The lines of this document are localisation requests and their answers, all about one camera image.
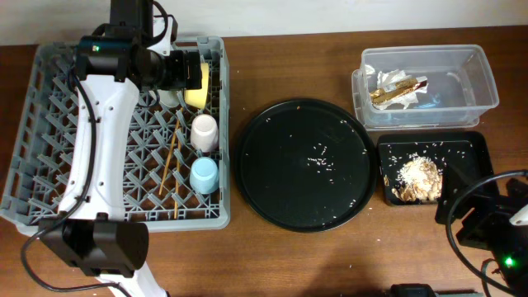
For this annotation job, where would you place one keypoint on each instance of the clear plastic storage bin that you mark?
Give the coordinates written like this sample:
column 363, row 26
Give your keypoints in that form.
column 461, row 87

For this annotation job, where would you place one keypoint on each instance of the grey round plate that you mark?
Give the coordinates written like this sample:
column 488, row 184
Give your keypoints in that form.
column 169, row 99

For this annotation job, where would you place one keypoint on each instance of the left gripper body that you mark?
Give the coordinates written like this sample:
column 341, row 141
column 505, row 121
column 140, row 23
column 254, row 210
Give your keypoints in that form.
column 170, row 73

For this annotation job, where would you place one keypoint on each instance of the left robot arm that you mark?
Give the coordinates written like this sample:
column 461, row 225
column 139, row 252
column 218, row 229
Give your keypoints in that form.
column 90, row 231

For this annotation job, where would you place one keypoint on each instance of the yellow bowl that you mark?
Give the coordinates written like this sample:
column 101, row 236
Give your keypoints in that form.
column 198, row 98

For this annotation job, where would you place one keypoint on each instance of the blue plastic cup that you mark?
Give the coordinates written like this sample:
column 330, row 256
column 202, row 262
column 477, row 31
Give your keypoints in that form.
column 204, row 177

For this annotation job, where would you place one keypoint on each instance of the pink plastic cup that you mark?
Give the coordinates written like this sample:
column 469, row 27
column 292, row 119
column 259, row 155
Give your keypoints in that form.
column 204, row 133

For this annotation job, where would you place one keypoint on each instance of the gold snack wrapper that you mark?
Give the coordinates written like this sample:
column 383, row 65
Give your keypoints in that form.
column 397, row 89

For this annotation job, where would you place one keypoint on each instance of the white napkin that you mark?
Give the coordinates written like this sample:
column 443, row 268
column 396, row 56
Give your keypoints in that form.
column 402, row 102

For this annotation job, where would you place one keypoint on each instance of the black rectangular tray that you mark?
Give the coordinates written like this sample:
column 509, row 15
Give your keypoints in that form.
column 467, row 151

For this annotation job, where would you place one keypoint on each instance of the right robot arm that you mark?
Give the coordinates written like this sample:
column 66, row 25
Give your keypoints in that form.
column 511, row 260

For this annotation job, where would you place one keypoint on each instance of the round black serving tray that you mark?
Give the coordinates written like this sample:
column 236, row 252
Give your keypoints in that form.
column 305, row 165

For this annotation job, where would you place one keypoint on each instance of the grey plastic dishwasher rack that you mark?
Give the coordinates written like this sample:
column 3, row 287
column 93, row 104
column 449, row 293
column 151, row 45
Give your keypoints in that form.
column 43, row 151

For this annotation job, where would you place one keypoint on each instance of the food scraps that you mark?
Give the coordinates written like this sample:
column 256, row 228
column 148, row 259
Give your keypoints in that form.
column 411, row 179

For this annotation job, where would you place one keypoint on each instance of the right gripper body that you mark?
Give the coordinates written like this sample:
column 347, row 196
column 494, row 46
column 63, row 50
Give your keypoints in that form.
column 487, row 227

